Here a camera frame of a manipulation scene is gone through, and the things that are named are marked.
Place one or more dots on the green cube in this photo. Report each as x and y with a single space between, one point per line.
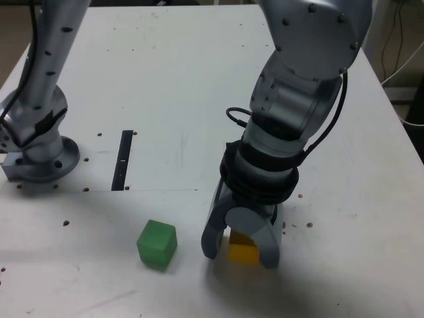
155 245

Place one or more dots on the yellow cube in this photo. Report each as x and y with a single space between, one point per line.
243 255

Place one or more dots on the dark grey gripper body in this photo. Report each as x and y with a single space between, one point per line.
221 195

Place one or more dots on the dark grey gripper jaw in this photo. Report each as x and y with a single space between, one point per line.
211 240

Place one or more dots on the black tape strip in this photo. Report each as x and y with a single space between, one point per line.
122 159

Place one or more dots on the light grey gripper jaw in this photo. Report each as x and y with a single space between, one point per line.
261 232

